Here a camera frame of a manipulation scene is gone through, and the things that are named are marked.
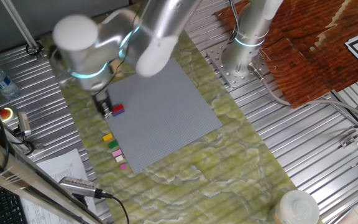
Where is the aluminium stand pole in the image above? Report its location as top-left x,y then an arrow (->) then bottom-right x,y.
0,0 -> 45,60

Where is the grey robot power cable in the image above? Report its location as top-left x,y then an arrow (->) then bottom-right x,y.
247,62 -> 358,124

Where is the green marble pattern mat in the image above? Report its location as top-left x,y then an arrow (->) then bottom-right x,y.
40,0 -> 324,224

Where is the clear plastic water bottle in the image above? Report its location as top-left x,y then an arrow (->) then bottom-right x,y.
0,63 -> 21,101

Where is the grey Lego baseplate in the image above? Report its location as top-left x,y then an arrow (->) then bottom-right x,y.
104,57 -> 223,174

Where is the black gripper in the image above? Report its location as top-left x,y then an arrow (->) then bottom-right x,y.
91,91 -> 114,120

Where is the white plastic jar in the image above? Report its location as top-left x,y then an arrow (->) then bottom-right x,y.
273,189 -> 320,224

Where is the black camera cable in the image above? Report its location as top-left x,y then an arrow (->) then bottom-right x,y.
99,191 -> 130,224

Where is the aluminium frame beam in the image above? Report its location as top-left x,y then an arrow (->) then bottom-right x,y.
0,130 -> 105,224

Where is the red emergency stop button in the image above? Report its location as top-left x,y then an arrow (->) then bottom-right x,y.
0,106 -> 14,124

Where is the printed paper sheet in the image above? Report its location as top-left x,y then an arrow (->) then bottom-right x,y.
20,148 -> 98,224

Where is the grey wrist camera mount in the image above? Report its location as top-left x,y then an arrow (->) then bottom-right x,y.
47,43 -> 71,88

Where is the black cable bundle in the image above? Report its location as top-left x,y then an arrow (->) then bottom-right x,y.
227,0 -> 242,44

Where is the small silver tripod camera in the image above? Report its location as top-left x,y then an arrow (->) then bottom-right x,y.
12,111 -> 45,154

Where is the silver camera with black plug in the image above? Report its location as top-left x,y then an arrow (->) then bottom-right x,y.
57,176 -> 114,200

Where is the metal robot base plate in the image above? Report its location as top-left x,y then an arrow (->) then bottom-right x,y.
206,42 -> 275,88

